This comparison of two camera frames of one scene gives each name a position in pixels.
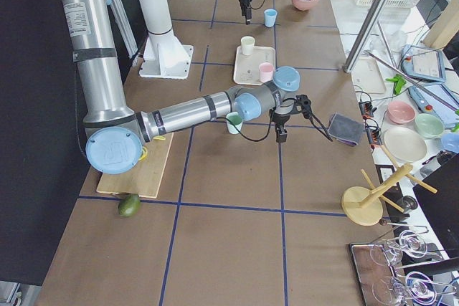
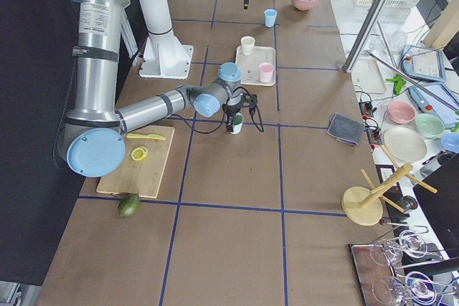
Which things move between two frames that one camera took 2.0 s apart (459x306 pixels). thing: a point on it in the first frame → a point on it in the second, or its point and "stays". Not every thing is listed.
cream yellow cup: [247, 43] stays
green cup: [235, 118] stays
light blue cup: [270, 17] stays
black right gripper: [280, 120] → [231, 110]
